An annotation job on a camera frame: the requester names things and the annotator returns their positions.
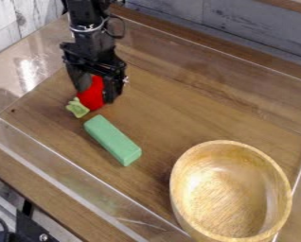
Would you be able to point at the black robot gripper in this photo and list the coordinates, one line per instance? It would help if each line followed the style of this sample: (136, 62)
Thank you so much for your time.
(89, 56)

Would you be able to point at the red plush strawberry toy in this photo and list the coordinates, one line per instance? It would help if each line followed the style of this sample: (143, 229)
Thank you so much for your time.
(88, 100)

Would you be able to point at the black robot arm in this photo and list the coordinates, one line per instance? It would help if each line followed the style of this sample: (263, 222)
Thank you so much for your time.
(89, 12)

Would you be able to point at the green rectangular block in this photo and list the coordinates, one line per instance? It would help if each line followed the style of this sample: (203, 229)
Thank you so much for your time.
(112, 140)

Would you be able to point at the clear acrylic front barrier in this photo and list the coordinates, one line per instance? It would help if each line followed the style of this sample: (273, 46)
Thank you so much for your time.
(77, 200)

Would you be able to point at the wooden bowl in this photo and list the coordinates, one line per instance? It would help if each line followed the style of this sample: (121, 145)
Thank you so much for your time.
(230, 193)

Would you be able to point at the black clamp with screw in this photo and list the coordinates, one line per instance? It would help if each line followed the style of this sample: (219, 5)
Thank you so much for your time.
(28, 231)

